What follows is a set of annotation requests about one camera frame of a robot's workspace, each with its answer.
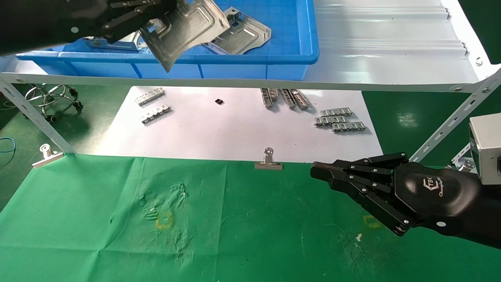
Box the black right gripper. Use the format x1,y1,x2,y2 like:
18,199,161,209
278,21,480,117
310,152,481,237

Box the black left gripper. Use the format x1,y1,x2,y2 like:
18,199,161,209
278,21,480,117
31,0,177,47

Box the sheet metal bracket part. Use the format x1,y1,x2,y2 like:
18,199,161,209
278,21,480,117
204,7,272,55
83,31,147,51
139,0,231,73

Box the notched metal strip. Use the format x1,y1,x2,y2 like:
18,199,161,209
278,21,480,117
141,104,172,125
314,116,348,127
135,88,166,107
332,122,366,133
320,108,353,117

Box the blue plastic bin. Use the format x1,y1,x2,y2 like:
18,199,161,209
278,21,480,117
15,0,320,81

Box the green table cloth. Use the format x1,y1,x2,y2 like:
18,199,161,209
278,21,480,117
0,153,501,282

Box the chrome stool base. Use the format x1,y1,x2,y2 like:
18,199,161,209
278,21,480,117
24,84,83,123

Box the white metal shelf rack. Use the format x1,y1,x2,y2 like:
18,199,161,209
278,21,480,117
0,0,501,163

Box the white paper sheet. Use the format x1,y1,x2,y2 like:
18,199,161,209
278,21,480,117
96,86,384,164

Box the short metal rail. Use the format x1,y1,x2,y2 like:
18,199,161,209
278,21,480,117
260,89,279,108
292,89,310,110
280,89,297,110

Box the blue cable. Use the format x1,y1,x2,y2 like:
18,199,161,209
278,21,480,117
0,137,17,154

